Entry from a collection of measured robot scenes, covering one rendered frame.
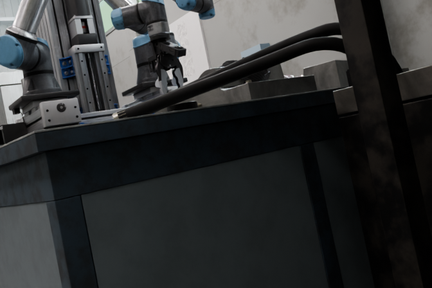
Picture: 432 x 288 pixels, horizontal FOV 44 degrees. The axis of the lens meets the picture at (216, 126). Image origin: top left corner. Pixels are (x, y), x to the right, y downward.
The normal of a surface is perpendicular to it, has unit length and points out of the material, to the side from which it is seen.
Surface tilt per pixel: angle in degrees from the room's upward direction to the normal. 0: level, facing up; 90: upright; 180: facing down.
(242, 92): 90
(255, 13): 90
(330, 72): 90
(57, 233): 90
